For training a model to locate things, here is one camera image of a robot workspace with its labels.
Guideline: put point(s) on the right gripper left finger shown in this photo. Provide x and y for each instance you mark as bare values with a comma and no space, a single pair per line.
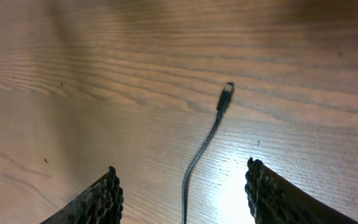
100,203

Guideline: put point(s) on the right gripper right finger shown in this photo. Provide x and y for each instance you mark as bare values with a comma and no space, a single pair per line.
274,200

